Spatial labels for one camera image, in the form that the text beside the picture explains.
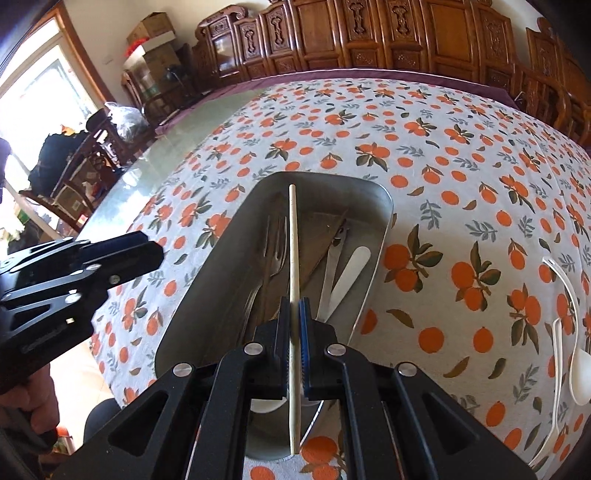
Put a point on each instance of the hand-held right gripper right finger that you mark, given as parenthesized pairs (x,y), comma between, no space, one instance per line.
(304,332)

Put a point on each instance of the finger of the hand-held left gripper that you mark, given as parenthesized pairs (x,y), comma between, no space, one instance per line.
(120,242)
(138,263)

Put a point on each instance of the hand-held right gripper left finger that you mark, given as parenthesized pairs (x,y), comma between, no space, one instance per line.
(284,332)

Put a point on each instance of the smiley face metal spoon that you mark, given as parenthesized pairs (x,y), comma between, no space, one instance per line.
(328,281)

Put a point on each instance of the light bamboo chopstick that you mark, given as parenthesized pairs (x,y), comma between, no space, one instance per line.
(293,240)

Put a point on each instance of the grey metal tray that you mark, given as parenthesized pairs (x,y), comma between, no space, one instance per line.
(314,194)

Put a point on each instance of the person's left hand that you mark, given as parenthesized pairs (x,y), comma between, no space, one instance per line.
(30,408)

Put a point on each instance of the metal fork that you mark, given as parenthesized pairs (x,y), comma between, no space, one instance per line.
(270,251)

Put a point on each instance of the dark wooden chair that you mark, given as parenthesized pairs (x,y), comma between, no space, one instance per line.
(92,161)

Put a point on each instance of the black bag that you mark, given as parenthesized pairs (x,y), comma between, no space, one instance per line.
(55,157)

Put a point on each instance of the clear plastic bag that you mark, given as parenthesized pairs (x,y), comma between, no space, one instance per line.
(127,120)

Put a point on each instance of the white cardboard box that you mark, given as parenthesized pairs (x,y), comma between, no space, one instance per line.
(147,46)

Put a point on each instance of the brown cardboard box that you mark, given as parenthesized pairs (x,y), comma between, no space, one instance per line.
(152,26)

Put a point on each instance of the orange print tablecloth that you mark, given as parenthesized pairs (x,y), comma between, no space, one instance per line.
(369,120)

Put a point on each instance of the white chopstick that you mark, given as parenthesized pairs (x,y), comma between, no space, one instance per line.
(547,443)

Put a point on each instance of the large white plastic spoon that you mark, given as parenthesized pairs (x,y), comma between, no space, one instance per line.
(582,378)

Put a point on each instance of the carved wooden cabinet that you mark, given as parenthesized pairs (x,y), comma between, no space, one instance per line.
(351,32)

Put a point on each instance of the carved wooden chair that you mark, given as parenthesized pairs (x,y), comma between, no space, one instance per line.
(554,69)

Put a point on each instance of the wooden door frame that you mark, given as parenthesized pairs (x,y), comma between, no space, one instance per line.
(81,50)

